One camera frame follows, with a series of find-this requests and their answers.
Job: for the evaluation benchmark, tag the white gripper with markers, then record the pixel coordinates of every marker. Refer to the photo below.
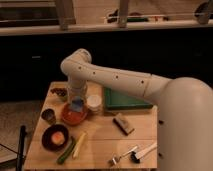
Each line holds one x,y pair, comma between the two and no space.
74,92

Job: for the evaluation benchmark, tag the blue sponge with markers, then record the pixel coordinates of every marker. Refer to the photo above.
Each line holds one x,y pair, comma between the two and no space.
77,104

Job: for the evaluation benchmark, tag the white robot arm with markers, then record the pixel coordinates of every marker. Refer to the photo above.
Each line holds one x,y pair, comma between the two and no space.
184,108

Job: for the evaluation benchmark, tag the metal cup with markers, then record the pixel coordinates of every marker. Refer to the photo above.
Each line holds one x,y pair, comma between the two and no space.
49,116

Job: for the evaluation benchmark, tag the small dish with dark food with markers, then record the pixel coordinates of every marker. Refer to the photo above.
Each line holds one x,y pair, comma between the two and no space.
60,92

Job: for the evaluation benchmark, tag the orange bowl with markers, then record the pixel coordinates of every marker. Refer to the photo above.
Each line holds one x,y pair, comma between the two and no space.
73,118

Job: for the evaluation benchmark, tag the green tray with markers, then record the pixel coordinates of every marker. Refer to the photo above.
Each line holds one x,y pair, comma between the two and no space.
118,101

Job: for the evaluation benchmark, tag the orange food piece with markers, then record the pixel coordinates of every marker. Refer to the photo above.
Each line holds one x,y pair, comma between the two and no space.
58,138

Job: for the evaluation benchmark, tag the dark bowl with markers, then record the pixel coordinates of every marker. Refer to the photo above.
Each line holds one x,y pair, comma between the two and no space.
46,137

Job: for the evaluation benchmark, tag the green cucumber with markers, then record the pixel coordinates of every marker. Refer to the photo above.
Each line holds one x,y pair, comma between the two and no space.
67,152

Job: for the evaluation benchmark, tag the brown wooden block brush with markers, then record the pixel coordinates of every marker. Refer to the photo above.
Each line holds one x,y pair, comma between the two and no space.
125,126

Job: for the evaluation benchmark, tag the black pole stand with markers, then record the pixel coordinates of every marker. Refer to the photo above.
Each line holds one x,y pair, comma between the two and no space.
21,148

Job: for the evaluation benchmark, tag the wooden railing shelf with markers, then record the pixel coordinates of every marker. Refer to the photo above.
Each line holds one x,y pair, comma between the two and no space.
30,17

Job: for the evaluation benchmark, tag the white handled black brush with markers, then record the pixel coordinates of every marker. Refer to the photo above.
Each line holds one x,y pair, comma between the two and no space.
136,157

